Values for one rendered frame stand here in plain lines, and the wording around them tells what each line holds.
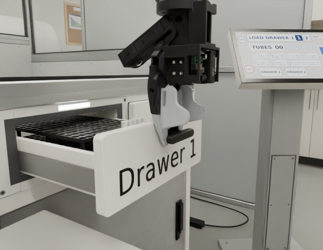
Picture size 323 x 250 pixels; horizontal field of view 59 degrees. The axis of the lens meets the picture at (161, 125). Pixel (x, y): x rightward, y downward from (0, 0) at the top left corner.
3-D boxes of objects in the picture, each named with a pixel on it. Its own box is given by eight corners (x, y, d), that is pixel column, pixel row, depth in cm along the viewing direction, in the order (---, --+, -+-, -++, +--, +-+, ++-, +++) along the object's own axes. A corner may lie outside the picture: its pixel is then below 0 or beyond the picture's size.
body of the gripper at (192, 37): (197, 88, 39) (199, -7, 37) (146, 87, 44) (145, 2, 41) (219, 86, 45) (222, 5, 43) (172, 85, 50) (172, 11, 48)
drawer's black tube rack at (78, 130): (147, 152, 61) (147, 122, 60) (85, 177, 47) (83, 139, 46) (76, 139, 73) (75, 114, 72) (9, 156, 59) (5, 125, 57)
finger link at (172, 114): (182, 151, 41) (188, 86, 40) (148, 145, 44) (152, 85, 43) (192, 149, 43) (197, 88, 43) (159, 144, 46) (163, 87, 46)
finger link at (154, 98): (153, 114, 41) (158, 53, 41) (145, 113, 42) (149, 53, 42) (170, 115, 45) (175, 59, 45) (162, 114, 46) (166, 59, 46)
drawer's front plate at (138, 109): (187, 127, 98) (187, 95, 96) (134, 146, 74) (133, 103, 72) (182, 127, 99) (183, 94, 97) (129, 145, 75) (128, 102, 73)
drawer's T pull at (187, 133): (194, 136, 49) (194, 128, 49) (172, 145, 43) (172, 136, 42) (176, 133, 51) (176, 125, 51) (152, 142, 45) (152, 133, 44)
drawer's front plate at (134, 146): (200, 161, 61) (202, 109, 59) (105, 219, 37) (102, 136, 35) (193, 159, 62) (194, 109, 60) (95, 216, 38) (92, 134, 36)
